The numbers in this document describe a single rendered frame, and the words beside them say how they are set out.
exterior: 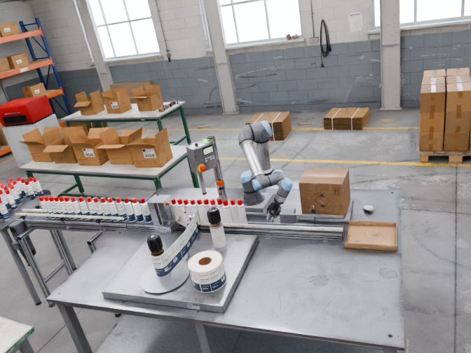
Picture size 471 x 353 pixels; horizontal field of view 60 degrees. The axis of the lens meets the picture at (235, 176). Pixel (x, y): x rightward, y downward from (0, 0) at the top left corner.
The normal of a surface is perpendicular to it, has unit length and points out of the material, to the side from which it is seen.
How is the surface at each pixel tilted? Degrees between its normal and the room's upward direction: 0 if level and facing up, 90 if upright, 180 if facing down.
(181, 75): 90
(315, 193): 90
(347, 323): 0
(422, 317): 0
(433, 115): 87
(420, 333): 0
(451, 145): 93
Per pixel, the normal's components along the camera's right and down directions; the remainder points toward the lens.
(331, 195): -0.40, 0.44
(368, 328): -0.17, -0.90
